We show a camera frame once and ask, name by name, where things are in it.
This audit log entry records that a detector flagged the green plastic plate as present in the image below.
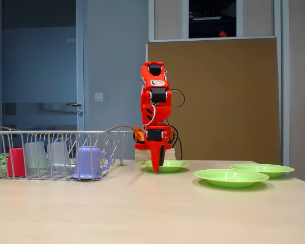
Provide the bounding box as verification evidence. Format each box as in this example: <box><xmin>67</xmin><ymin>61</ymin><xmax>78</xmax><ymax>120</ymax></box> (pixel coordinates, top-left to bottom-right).
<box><xmin>228</xmin><ymin>163</ymin><xmax>295</xmax><ymax>178</ymax></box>
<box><xmin>193</xmin><ymin>169</ymin><xmax>270</xmax><ymax>189</ymax></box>
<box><xmin>136</xmin><ymin>160</ymin><xmax>191</xmax><ymax>174</ymax></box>

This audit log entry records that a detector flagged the purple plastic mug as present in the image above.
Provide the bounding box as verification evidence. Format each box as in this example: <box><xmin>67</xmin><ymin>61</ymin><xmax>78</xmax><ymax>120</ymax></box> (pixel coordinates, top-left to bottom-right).
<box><xmin>71</xmin><ymin>146</ymin><xmax>112</xmax><ymax>180</ymax></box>

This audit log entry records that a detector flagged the grey translucent plastic cup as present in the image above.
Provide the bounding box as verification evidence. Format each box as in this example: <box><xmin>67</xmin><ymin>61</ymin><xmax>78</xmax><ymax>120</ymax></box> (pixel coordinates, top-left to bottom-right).
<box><xmin>47</xmin><ymin>141</ymin><xmax>73</xmax><ymax>178</ymax></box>
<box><xmin>23</xmin><ymin>141</ymin><xmax>49</xmax><ymax>178</ymax></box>

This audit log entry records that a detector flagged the red plastic cup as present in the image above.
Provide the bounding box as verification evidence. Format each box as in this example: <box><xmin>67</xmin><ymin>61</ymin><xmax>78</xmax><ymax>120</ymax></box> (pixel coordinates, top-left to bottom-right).
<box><xmin>6</xmin><ymin>147</ymin><xmax>26</xmax><ymax>178</ymax></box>

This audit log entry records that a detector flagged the wooden base block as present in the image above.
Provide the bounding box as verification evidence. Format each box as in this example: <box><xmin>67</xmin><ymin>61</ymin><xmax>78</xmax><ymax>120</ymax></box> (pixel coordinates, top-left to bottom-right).
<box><xmin>134</xmin><ymin>148</ymin><xmax>176</xmax><ymax>161</ymax></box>

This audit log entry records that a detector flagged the orange table clamp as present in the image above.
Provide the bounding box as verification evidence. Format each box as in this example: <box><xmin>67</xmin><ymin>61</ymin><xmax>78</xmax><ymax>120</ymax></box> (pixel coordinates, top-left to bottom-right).
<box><xmin>132</xmin><ymin>126</ymin><xmax>146</xmax><ymax>143</ymax></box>

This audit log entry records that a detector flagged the brown partition board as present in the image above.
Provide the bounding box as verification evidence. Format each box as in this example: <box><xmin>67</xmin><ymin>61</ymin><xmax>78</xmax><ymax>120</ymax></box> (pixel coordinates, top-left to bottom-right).
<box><xmin>145</xmin><ymin>37</ymin><xmax>282</xmax><ymax>165</ymax></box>

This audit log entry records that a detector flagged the grey open tambour cabinet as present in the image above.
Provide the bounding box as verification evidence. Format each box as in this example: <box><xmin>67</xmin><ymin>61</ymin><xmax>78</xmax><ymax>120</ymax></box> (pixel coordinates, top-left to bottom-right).
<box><xmin>148</xmin><ymin>0</ymin><xmax>282</xmax><ymax>42</ymax></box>

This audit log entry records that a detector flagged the grey glass door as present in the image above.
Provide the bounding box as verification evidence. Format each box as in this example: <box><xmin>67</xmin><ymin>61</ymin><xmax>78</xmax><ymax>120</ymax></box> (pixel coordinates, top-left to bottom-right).
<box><xmin>0</xmin><ymin>0</ymin><xmax>85</xmax><ymax>132</ymax></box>

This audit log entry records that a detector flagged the metal wire dish rack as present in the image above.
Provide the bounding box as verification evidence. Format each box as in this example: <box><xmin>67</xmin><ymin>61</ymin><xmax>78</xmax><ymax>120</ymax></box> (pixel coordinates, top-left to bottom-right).
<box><xmin>0</xmin><ymin>125</ymin><xmax>135</xmax><ymax>181</ymax></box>

